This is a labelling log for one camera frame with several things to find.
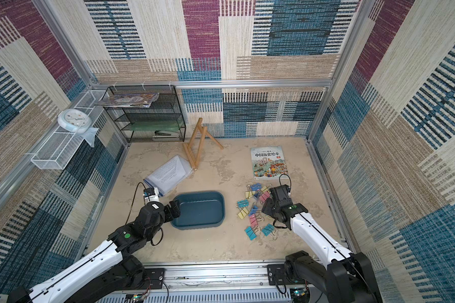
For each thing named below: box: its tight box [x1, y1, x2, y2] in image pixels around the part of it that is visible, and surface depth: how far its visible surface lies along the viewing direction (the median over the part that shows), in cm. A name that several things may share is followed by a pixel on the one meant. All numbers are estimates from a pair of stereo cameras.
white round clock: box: [57, 108, 98, 139], surface depth 77 cm
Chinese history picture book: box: [250, 145, 289, 180], surface depth 110 cm
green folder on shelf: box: [128, 120, 181, 131], surface depth 111 cm
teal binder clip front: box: [261, 223, 275, 237], surface depth 86 cm
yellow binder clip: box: [237, 207, 249, 220], surface depth 91 cm
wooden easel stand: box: [183, 117, 224, 171], surface depth 105 cm
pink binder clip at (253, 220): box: [249, 213, 258, 228], surface depth 89 cm
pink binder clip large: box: [259, 190, 271, 202], surface depth 96 cm
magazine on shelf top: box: [93, 92, 160, 108], surface depth 89 cm
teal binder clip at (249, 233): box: [244, 225, 258, 241], surface depth 85 cm
